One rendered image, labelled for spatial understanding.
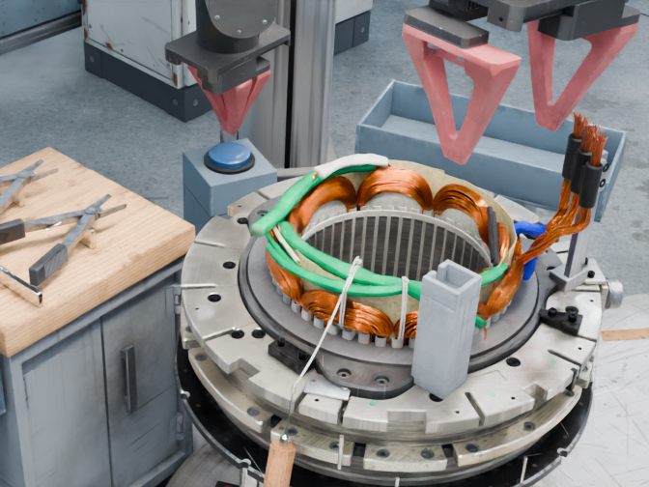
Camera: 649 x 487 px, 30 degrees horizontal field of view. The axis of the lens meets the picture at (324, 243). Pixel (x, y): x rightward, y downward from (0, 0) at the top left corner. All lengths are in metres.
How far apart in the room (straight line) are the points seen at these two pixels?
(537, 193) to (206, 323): 0.41
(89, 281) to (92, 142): 2.32
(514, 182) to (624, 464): 0.31
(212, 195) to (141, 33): 2.24
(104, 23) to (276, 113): 2.16
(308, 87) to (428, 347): 0.59
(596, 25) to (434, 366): 0.26
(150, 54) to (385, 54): 0.80
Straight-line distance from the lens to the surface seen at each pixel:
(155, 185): 3.09
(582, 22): 0.66
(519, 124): 1.26
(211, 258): 0.94
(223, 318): 0.88
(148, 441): 1.14
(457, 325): 0.79
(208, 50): 1.09
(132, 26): 3.39
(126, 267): 0.99
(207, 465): 1.18
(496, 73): 0.62
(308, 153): 1.38
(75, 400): 1.04
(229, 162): 1.16
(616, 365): 1.39
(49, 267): 0.95
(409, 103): 1.28
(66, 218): 1.00
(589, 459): 1.27
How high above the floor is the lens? 1.64
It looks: 35 degrees down
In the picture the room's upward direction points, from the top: 4 degrees clockwise
